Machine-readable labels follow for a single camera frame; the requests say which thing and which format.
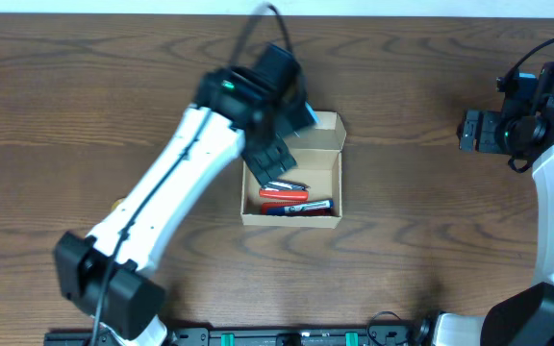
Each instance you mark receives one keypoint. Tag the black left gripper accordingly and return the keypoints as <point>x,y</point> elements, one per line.
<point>267,157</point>

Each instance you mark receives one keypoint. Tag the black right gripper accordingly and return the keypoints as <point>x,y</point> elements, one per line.
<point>469,131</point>

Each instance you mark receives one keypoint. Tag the red and black multitool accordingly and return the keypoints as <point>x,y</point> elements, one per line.
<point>285,191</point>

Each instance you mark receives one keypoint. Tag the cardboard box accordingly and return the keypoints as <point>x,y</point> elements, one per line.
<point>317,152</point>

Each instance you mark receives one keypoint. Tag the red utility knife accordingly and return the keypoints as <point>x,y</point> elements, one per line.
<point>309,213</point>

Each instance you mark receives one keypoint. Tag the blue capped white marker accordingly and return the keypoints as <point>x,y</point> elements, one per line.
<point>296,208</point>

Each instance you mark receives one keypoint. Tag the yellow tape roll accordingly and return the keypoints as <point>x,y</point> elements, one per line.
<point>117,203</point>

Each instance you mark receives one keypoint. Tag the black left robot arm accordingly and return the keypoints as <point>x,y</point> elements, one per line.
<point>237,112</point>

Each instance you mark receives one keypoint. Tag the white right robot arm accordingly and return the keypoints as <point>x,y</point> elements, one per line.
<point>523,130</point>

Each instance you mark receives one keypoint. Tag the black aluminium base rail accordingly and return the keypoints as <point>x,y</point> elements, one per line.
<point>384,328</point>

